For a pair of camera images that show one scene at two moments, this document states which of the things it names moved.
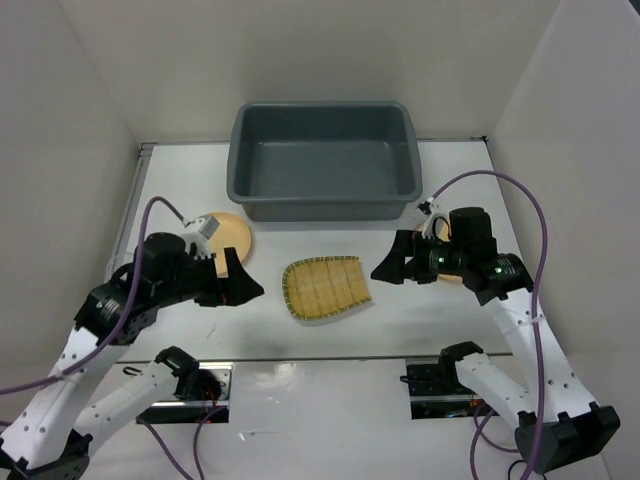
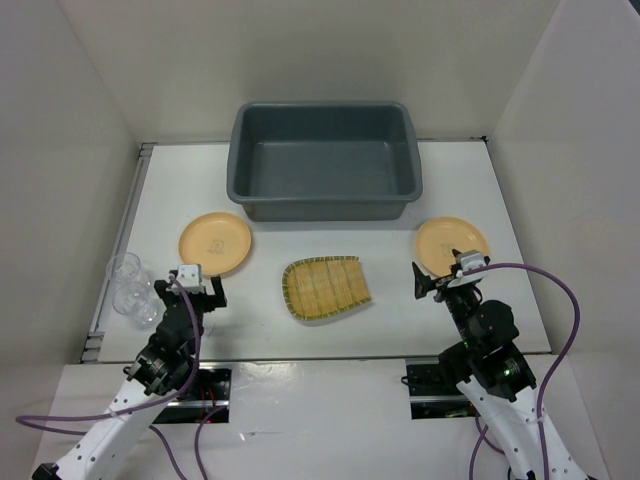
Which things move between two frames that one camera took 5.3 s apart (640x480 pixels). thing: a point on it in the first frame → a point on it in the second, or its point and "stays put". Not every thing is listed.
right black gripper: (392, 267) → (423, 283)
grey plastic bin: (316, 161) stays put
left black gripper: (239, 287) → (212, 300)
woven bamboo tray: (317, 287) stays put
